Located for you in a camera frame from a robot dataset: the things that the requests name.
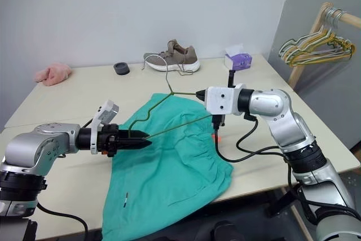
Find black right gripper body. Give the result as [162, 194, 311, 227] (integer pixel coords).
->
[211, 69, 236, 128]

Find olive wire hanger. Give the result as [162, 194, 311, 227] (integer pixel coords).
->
[126, 53, 215, 141]

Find wooden table leg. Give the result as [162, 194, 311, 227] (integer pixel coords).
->
[289, 203, 309, 241]

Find taupe knit sneaker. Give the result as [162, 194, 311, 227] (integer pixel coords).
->
[140, 40, 201, 77]

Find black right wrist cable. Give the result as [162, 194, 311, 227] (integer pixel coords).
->
[213, 115, 289, 163]

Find pale green wire hanger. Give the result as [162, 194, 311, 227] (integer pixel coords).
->
[278, 8, 350, 64]

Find wooden clothes rack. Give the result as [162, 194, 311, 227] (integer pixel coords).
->
[287, 2, 361, 90]

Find black shoulder cable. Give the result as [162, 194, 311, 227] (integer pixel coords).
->
[287, 164, 361, 225]
[36, 203, 89, 241]

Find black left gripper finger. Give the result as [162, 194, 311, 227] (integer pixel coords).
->
[119, 130, 151, 139]
[115, 138, 152, 150]

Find purple tissue box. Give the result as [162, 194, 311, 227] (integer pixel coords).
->
[224, 43, 253, 71]

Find dark rounded shape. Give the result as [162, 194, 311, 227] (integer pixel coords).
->
[213, 220, 241, 241]

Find white wire hanger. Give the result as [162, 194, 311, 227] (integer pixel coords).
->
[279, 6, 353, 57]

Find green shorts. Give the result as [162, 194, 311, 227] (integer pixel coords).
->
[101, 92, 235, 241]

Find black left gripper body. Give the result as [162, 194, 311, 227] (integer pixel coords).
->
[97, 124, 125, 158]

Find black right shoulder cable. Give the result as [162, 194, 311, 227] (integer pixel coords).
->
[287, 164, 361, 225]

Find bunch of hangers on rack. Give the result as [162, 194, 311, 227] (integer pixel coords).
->
[284, 8, 357, 68]

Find black table bracket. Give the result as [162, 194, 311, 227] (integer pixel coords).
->
[266, 186, 297, 220]

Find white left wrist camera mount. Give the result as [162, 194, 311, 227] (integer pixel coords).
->
[90, 99, 120, 156]

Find black round container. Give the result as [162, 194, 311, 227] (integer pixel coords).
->
[113, 62, 131, 76]

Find black left shoulder cable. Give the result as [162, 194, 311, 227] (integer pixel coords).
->
[36, 203, 89, 241]

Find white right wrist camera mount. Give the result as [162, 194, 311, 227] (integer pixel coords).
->
[205, 83, 246, 116]

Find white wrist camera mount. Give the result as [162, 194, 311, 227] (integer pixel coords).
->
[205, 83, 246, 116]
[90, 99, 120, 156]

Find pink plush cloth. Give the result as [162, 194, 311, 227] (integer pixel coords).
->
[34, 62, 73, 87]

